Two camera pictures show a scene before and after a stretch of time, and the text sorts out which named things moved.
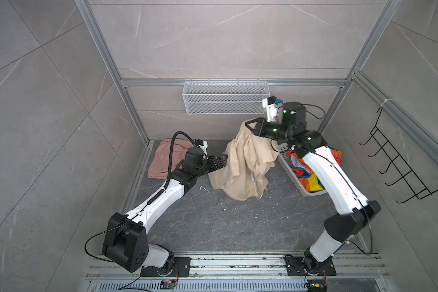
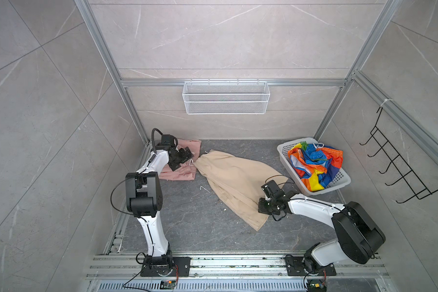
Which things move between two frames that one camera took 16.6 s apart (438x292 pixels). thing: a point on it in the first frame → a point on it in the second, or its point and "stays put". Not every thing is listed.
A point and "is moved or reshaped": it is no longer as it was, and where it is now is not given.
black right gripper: [261, 129] → [261, 208]
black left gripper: [216, 165] → [185, 157]
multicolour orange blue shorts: [308, 179] stays put
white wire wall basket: [224, 97] stays put
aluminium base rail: [249, 272] stays put
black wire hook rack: [413, 182] stays put
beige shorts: [250, 158] is moved or reshaped
